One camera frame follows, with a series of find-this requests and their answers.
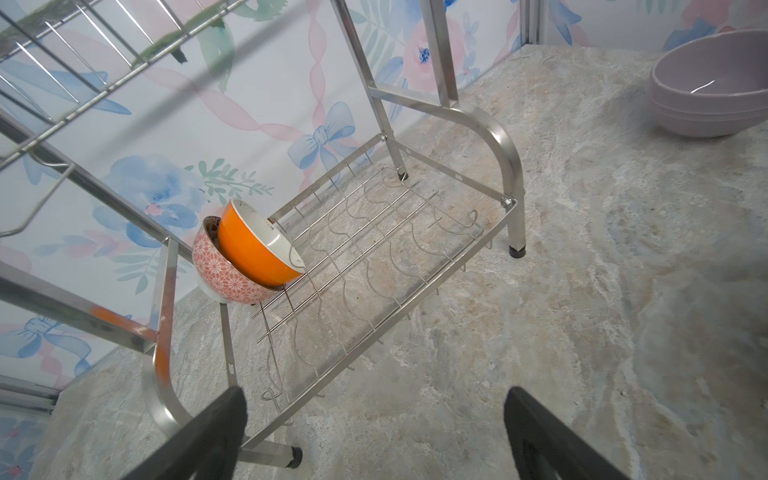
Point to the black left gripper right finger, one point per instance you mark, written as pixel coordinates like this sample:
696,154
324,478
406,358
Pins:
543,447

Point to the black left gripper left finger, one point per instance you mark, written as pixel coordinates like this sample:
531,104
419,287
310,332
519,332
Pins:
205,448

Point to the white bowl orange outside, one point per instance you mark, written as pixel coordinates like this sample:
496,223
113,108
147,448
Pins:
256,247

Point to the lilac bowl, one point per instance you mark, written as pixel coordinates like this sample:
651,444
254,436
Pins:
713,86

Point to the aluminium corner post right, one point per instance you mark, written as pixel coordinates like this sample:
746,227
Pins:
531,17

